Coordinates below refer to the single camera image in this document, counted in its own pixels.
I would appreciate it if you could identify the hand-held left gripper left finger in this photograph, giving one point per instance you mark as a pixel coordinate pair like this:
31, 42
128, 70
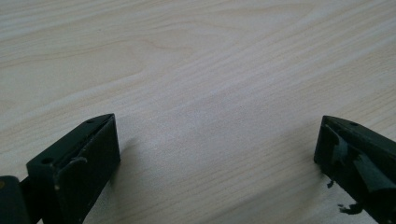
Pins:
81, 168

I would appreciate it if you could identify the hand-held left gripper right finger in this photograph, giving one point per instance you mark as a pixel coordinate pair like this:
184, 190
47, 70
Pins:
358, 155

